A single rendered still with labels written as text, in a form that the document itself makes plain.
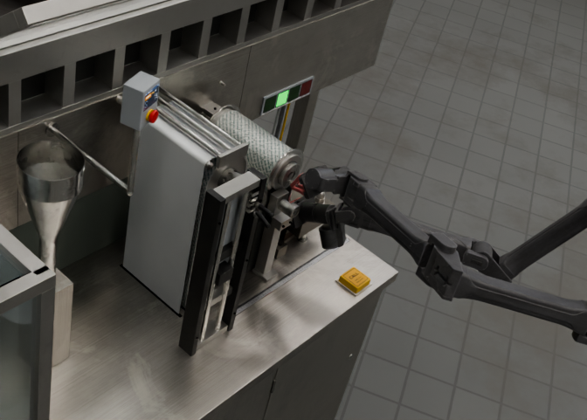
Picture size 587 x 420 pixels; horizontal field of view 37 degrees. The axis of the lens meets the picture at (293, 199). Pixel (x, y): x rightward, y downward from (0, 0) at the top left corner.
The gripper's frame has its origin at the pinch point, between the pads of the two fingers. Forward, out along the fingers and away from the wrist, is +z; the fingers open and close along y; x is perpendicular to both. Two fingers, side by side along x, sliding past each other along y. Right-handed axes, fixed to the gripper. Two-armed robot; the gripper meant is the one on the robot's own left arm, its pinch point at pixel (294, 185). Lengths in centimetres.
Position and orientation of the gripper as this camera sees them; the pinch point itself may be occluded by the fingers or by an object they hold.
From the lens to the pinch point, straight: 246.6
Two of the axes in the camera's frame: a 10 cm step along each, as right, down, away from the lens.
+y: 6.6, -3.7, 6.6
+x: -3.4, -9.2, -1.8
